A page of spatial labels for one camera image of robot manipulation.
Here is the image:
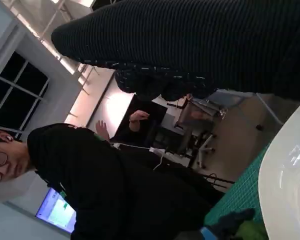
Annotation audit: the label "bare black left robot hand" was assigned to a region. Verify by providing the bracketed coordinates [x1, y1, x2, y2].
[199, 208, 256, 240]

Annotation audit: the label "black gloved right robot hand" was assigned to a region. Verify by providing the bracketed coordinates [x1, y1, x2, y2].
[51, 0, 300, 105]

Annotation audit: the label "red toy grapes with leaves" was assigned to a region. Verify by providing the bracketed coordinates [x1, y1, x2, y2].
[236, 219, 269, 240]

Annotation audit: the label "white plate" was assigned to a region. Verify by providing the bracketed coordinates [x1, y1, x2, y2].
[257, 102, 300, 240]

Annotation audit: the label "green cutting mat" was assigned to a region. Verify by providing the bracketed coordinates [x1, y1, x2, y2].
[203, 142, 278, 240]

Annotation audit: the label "office chair with white legs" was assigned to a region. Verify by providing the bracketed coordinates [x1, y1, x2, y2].
[174, 99, 216, 169]

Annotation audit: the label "person in black top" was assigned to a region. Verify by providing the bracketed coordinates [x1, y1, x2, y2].
[0, 122, 226, 240]

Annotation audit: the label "lit computer monitor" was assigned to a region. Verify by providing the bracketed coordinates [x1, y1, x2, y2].
[34, 187, 77, 235]

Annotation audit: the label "white power strip with cable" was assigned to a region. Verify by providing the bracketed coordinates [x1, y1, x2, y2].
[109, 142, 175, 171]

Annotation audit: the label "dark window with white frame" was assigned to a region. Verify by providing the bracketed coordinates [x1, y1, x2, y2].
[0, 51, 51, 138]

